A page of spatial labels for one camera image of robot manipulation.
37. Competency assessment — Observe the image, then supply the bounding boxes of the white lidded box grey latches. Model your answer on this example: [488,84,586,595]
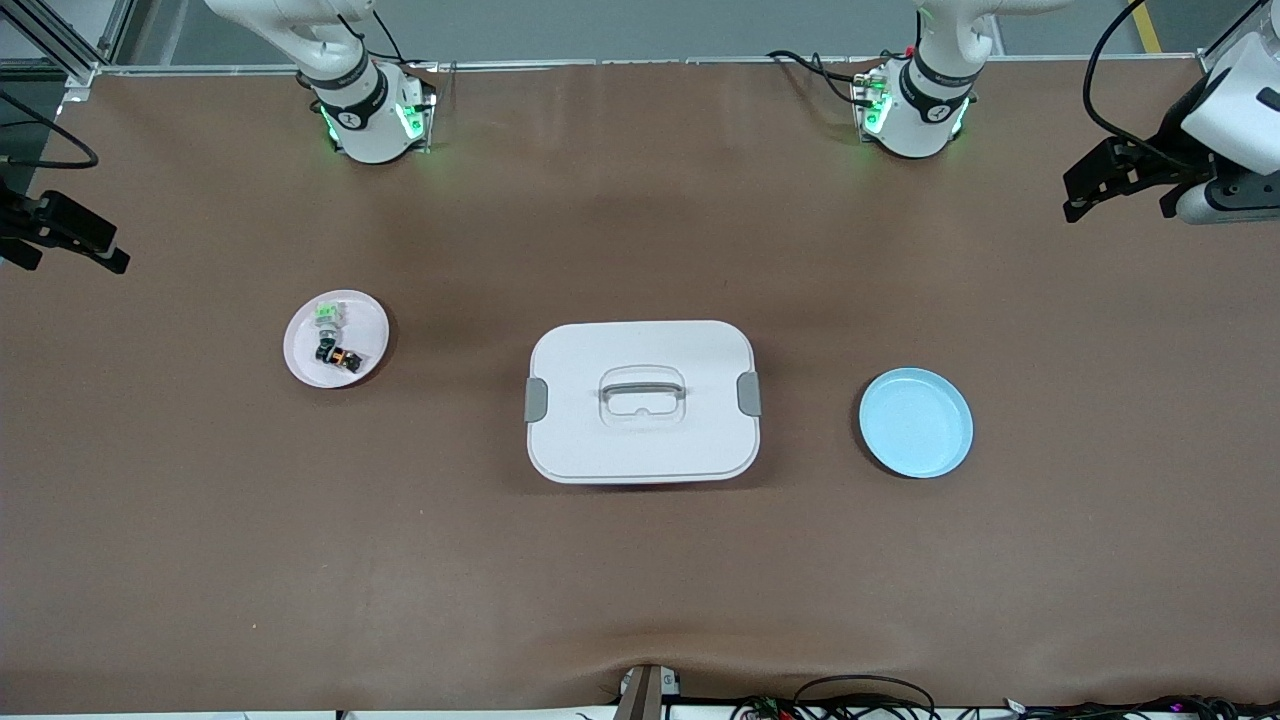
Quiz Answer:
[524,320,763,486]

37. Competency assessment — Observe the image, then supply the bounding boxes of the pink round plate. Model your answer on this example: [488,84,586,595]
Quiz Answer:
[283,289,391,390]

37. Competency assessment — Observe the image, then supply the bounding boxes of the light blue round plate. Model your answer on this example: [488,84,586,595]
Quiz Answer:
[858,367,975,480]

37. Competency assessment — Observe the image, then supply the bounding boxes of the brown table mat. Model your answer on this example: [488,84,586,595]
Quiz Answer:
[0,58,1280,713]

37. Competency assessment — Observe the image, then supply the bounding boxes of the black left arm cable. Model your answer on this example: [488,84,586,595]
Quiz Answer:
[1084,0,1261,171]

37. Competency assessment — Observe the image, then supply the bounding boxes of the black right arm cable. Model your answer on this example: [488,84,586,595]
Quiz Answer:
[0,90,99,169]

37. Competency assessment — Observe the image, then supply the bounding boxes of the aluminium frame post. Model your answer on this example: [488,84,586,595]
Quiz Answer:
[0,0,136,86]

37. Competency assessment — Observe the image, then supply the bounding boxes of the black cable at arm base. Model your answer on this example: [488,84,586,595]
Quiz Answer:
[767,50,873,106]

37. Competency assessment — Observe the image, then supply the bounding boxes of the black cable bundle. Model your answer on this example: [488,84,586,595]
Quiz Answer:
[1000,695,1280,720]

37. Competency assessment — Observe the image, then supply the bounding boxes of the black looped cable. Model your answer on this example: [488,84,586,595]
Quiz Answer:
[793,675,938,720]

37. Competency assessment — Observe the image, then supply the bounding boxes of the camera stand bracket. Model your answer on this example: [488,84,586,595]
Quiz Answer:
[615,663,683,720]

